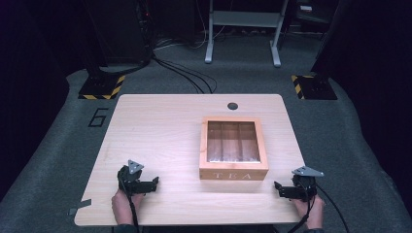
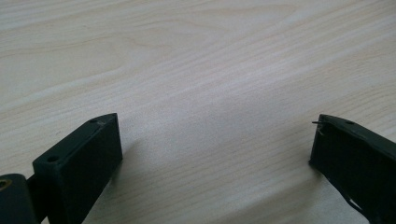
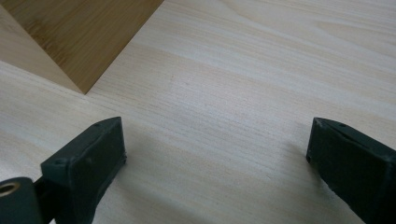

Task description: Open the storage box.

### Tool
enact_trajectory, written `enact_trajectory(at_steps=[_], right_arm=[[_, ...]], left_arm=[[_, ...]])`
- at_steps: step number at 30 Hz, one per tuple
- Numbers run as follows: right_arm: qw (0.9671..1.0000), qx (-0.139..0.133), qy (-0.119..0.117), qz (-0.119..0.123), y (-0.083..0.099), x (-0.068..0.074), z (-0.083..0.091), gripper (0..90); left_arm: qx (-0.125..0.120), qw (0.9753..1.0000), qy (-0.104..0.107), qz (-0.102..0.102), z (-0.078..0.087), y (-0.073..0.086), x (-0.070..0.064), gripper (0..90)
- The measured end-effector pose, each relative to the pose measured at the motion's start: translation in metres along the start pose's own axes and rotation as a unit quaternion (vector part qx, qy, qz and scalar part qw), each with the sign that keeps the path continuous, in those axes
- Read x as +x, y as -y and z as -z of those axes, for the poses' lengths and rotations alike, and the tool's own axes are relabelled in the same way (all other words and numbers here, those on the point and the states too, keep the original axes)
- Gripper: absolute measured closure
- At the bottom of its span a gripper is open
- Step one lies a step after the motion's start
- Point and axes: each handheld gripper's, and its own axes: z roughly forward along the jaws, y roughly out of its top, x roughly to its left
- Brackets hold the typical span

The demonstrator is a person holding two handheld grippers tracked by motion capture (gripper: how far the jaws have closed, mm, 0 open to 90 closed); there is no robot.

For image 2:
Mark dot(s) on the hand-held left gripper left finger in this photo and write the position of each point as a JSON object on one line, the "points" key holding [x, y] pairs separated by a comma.
{"points": [[81, 167]]}

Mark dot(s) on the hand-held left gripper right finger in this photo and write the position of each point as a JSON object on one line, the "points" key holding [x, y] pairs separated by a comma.
{"points": [[358, 161]]}

